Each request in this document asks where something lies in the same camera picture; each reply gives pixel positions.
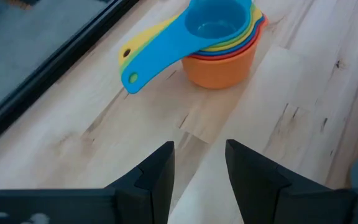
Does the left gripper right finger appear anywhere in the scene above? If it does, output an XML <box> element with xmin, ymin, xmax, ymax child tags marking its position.
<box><xmin>224</xmin><ymin>139</ymin><xmax>358</xmax><ymax>224</ymax></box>

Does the black metal table frame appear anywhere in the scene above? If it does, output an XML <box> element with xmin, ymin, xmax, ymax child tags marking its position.
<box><xmin>0</xmin><ymin>0</ymin><xmax>140</xmax><ymax>155</ymax></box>

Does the orange measuring cup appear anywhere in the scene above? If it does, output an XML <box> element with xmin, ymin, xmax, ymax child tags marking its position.
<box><xmin>181</xmin><ymin>15</ymin><xmax>269</xmax><ymax>90</ymax></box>

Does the yellow measuring cup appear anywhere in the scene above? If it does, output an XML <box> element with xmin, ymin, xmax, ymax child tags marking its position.
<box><xmin>118</xmin><ymin>4</ymin><xmax>264</xmax><ymax>68</ymax></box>

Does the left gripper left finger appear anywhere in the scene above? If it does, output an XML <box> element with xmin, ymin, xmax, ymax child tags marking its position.
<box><xmin>0</xmin><ymin>141</ymin><xmax>176</xmax><ymax>224</ymax></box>

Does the light blue measuring cup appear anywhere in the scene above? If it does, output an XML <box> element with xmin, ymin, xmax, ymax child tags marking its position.
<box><xmin>120</xmin><ymin>0</ymin><xmax>254</xmax><ymax>95</ymax></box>

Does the red measuring cup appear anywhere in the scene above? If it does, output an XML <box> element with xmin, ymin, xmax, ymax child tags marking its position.
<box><xmin>188</xmin><ymin>17</ymin><xmax>269</xmax><ymax>62</ymax></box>

